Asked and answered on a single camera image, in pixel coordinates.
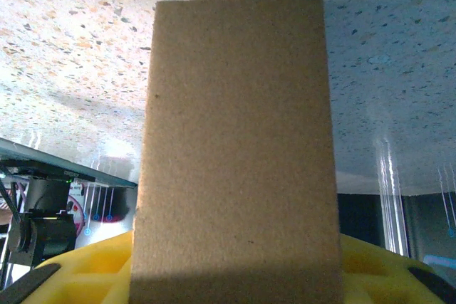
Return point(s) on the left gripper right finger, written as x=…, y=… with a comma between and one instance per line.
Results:
x=377, y=275

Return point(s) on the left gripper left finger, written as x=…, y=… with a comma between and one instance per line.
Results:
x=89, y=279

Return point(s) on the brown cardboard paper box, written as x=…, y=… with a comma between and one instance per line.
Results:
x=235, y=140

